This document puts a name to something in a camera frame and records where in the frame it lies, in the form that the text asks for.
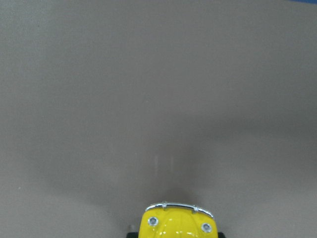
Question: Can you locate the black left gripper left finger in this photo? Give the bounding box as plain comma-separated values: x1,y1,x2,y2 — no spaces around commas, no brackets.
126,232,139,238

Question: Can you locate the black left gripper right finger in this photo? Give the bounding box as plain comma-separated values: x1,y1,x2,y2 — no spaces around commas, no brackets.
217,232,226,238

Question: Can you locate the yellow beetle toy car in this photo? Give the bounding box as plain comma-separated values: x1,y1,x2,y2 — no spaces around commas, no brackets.
138,201,219,238

